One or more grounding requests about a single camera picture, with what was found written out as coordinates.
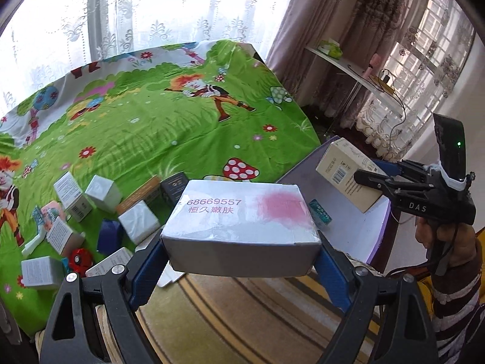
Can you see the beige cardboard box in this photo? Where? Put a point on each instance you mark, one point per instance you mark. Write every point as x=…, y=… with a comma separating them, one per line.
x=341, y=174

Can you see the pink bottle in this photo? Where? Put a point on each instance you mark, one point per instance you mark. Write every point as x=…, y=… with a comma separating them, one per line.
x=373, y=64

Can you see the long white box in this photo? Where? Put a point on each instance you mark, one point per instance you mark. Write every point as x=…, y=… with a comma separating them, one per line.
x=110, y=263

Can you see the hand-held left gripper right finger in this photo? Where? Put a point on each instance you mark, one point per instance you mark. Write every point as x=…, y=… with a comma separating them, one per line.
x=333, y=275

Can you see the white box with barcode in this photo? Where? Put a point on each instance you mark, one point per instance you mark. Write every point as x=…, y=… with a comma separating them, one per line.
x=70, y=193

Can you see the green tissue pack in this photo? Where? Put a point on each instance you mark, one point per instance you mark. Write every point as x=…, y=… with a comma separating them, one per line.
x=330, y=48

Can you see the silver white cube box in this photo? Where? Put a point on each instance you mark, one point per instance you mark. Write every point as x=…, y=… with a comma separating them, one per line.
x=138, y=222

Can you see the black box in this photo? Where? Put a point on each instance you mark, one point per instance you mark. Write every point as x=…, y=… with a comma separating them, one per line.
x=172, y=189

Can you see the white shelf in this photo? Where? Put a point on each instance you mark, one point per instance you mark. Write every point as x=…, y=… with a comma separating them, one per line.
x=341, y=63

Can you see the floral lace curtain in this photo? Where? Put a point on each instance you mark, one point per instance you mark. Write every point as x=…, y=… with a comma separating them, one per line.
x=428, y=53

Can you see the grey cardboard box pink stain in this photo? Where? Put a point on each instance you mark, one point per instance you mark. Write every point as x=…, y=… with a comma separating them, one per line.
x=242, y=235

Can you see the dark blue box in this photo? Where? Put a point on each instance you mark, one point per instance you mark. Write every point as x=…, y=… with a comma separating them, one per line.
x=110, y=235

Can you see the plain white box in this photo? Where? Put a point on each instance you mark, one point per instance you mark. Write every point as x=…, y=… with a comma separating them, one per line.
x=102, y=193

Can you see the orange flat box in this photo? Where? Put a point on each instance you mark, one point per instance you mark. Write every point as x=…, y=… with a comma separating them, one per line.
x=139, y=194

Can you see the white lace curtain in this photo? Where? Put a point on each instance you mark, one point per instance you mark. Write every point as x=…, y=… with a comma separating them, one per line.
x=151, y=7

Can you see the purple storage box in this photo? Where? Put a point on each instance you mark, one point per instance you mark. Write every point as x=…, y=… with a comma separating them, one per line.
x=352, y=233

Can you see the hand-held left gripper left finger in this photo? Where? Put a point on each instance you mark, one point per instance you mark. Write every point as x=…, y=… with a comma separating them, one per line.
x=148, y=271

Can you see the person's right forearm striped sleeve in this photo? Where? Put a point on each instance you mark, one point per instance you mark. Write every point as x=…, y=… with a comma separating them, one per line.
x=454, y=307

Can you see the white tube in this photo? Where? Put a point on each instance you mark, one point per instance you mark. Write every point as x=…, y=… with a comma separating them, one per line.
x=34, y=243

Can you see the person's right hand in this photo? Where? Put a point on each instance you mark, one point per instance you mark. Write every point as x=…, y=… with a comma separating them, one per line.
x=465, y=243

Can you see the white box with text panel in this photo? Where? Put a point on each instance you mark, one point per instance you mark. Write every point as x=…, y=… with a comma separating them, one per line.
x=62, y=235

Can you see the white flat carton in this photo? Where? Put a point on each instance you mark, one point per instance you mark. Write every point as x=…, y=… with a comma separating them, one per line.
x=170, y=277

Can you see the teal packet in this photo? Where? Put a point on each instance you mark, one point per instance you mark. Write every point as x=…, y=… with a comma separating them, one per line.
x=321, y=214

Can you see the green cartoon printed blanket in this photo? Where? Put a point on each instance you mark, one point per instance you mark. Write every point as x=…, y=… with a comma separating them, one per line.
x=170, y=121

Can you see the black charger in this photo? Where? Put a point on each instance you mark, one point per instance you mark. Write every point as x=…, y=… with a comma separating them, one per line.
x=386, y=76

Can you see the white box with grey text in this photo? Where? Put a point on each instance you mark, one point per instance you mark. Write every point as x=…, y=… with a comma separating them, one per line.
x=39, y=275

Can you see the brown patterned curtain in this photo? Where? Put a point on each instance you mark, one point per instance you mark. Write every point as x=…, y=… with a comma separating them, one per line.
x=322, y=15

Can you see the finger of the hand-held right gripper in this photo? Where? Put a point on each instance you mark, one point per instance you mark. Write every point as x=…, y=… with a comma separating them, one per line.
x=379, y=182
x=409, y=167

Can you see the red round toy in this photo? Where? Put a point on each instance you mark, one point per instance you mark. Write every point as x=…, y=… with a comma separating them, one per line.
x=80, y=259

